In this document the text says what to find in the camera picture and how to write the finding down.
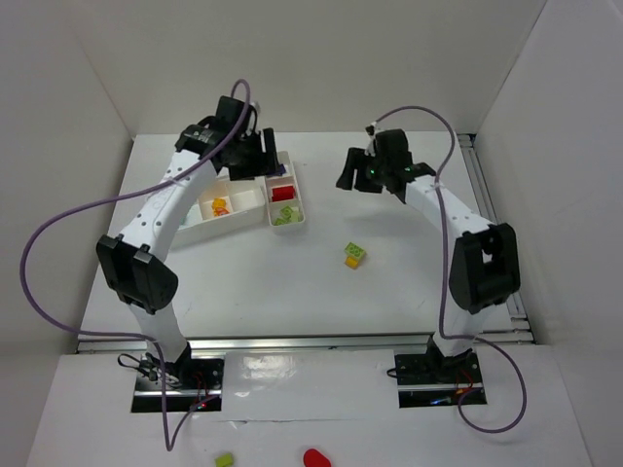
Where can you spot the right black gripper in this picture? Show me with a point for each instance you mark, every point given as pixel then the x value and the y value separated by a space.
pixel 363 170

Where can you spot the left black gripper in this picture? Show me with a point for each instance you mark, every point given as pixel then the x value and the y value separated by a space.
pixel 258 159

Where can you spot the red lego brick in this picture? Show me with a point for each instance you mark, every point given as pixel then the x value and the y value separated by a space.
pixel 283 193

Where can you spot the lime lego brick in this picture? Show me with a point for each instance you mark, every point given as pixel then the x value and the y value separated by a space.
pixel 288 215

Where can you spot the yellow oval lego piece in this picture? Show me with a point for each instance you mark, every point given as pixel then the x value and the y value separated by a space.
pixel 220 207

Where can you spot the lime and yellow lego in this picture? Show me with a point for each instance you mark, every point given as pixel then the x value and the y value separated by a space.
pixel 354 255

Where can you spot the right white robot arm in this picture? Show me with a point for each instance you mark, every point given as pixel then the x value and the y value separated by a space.
pixel 480 266

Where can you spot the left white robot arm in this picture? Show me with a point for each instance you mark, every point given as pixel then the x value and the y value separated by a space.
pixel 133 261

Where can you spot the centre white compartment tray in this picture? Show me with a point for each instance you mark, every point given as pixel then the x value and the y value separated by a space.
pixel 289 178

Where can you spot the white compartment tray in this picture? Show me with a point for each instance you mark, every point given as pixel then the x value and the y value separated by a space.
pixel 247 204
pixel 289 178

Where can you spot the left white compartment tray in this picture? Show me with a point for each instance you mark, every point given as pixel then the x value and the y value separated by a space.
pixel 247 204

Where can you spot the lime lego foreground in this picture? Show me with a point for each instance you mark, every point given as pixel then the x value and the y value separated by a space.
pixel 224 460

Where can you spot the red oval lego foreground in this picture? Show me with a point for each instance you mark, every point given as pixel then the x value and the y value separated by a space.
pixel 315 458

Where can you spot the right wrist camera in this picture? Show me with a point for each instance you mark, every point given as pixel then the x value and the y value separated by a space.
pixel 371 131

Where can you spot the front aluminium rail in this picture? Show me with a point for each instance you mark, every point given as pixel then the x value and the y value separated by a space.
pixel 225 345

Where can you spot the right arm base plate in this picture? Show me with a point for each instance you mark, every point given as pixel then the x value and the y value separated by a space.
pixel 418 386

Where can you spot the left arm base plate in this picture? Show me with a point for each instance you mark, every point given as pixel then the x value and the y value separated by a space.
pixel 200 384

